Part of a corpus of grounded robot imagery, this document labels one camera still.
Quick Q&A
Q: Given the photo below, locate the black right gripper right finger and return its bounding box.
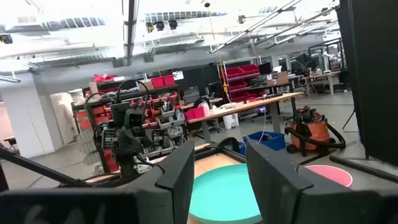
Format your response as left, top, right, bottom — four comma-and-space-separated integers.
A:
245, 139, 353, 224

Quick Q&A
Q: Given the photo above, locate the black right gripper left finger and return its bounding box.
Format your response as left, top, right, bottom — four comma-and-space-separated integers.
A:
133, 141, 196, 224

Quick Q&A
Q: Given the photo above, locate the teal round plate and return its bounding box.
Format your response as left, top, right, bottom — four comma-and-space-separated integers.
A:
188, 163, 264, 224

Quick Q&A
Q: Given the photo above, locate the pink plastic cup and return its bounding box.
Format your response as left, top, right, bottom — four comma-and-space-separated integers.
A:
303, 164, 354, 189

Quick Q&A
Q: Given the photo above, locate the black shelving with parts bins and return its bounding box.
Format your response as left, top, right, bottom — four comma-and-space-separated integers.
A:
71, 73, 188, 175

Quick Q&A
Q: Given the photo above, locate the blue plastic storage bin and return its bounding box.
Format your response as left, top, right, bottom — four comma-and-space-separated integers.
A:
231, 141, 248, 156
242, 130, 287, 152

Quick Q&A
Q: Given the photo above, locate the red plastic bin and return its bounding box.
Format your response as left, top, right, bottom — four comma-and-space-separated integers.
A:
183, 106, 206, 121

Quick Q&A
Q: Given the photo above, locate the orange shop vacuum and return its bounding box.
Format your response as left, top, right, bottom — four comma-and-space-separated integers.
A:
284, 105, 347, 157

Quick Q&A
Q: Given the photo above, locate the white waste bin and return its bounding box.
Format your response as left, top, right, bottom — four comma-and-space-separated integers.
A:
222, 113, 240, 130

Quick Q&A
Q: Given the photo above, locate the long wooden workbench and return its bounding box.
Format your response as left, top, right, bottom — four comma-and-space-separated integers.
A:
184, 91, 305, 145

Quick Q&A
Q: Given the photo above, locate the black vacuum wand tube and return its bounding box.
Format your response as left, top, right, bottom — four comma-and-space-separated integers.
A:
328, 154, 398, 184

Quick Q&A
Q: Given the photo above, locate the metal rack with red bins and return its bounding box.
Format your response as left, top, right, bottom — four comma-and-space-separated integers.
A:
217, 55, 269, 104

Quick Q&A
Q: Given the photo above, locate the black divider curtain panel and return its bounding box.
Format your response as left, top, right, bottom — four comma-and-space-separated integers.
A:
336, 0, 398, 166

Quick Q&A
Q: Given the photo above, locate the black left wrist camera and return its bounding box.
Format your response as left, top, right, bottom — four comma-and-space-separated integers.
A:
125, 108, 145, 128

